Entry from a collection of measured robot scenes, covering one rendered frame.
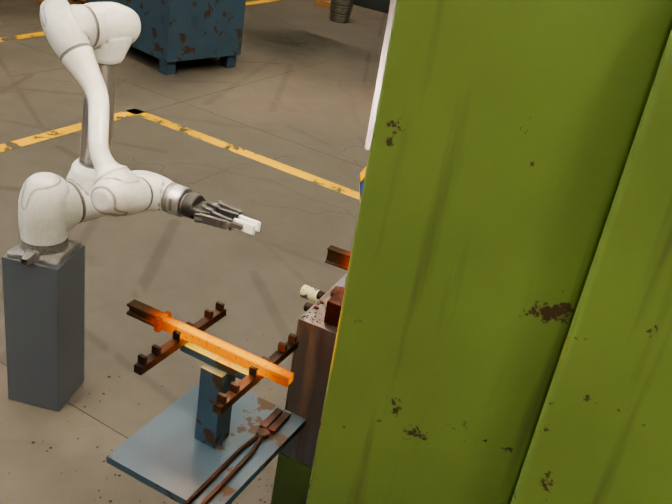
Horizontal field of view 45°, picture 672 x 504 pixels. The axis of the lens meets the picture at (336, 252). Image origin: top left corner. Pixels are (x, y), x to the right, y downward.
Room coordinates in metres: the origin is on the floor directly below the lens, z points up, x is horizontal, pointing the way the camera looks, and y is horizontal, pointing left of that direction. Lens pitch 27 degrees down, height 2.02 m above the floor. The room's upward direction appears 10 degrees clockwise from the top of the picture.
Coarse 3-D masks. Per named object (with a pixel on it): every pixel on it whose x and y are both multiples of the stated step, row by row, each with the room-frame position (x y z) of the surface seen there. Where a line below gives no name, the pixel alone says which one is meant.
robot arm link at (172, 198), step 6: (168, 186) 2.11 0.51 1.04; (174, 186) 2.11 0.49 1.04; (180, 186) 2.12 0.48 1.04; (168, 192) 2.09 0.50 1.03; (174, 192) 2.09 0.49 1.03; (180, 192) 2.09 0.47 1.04; (186, 192) 2.11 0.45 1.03; (162, 198) 2.09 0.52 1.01; (168, 198) 2.08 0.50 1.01; (174, 198) 2.08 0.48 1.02; (180, 198) 2.08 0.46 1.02; (162, 204) 2.08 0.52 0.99; (168, 204) 2.08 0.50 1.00; (174, 204) 2.07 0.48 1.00; (180, 204) 2.08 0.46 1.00; (168, 210) 2.08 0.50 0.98; (174, 210) 2.07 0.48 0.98; (180, 210) 2.08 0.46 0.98; (180, 216) 2.09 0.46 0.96
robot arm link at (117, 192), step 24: (72, 48) 2.29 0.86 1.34; (72, 72) 2.28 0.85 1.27; (96, 72) 2.29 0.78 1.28; (96, 96) 2.23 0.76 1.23; (96, 120) 2.15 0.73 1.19; (96, 144) 2.07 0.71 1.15; (96, 168) 2.03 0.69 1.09; (120, 168) 2.02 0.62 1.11; (96, 192) 1.93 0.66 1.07; (120, 192) 1.95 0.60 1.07; (144, 192) 2.03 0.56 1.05; (120, 216) 1.97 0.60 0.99
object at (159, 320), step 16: (128, 304) 1.59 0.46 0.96; (144, 304) 1.60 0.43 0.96; (144, 320) 1.57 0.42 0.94; (160, 320) 1.55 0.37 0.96; (176, 320) 1.56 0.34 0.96; (192, 336) 1.51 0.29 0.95; (208, 336) 1.52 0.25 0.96; (224, 352) 1.48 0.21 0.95; (240, 352) 1.48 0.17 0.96; (272, 368) 1.44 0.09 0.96; (288, 384) 1.42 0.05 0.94
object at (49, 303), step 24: (72, 264) 2.37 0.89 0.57; (24, 288) 2.28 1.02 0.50; (48, 288) 2.27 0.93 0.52; (72, 288) 2.37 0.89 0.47; (24, 312) 2.28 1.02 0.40; (48, 312) 2.27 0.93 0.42; (72, 312) 2.37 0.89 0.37; (24, 336) 2.28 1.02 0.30; (48, 336) 2.27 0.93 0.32; (72, 336) 2.37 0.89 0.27; (24, 360) 2.28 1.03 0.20; (48, 360) 2.27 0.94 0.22; (72, 360) 2.36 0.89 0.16; (24, 384) 2.28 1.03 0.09; (48, 384) 2.27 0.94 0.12; (72, 384) 2.36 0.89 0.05; (48, 408) 2.27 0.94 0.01
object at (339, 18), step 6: (318, 0) 10.50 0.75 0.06; (324, 0) 10.54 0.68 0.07; (336, 0) 9.68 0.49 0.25; (342, 0) 9.66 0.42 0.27; (348, 0) 9.68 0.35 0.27; (324, 6) 10.46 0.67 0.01; (330, 6) 9.78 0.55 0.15; (336, 6) 9.68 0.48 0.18; (342, 6) 9.67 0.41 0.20; (348, 6) 9.71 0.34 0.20; (330, 12) 9.76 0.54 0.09; (336, 12) 9.69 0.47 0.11; (342, 12) 9.68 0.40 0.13; (348, 12) 9.73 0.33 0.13; (330, 18) 9.76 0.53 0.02; (336, 18) 9.69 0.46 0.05; (342, 18) 9.69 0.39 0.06; (348, 18) 9.76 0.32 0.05
